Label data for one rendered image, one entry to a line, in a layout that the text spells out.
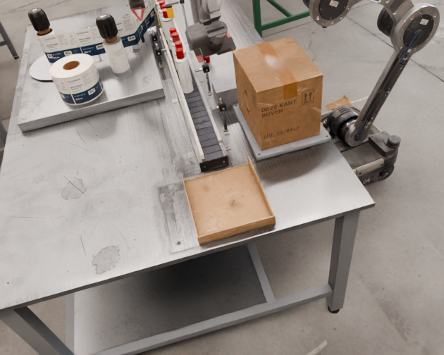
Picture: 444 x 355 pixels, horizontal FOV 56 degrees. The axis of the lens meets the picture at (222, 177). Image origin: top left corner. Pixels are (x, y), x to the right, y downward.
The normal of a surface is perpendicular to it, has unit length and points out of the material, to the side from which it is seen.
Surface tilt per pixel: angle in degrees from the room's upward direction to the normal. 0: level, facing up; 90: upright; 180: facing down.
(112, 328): 0
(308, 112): 90
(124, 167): 0
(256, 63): 0
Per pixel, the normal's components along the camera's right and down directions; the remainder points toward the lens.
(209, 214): -0.12, -0.69
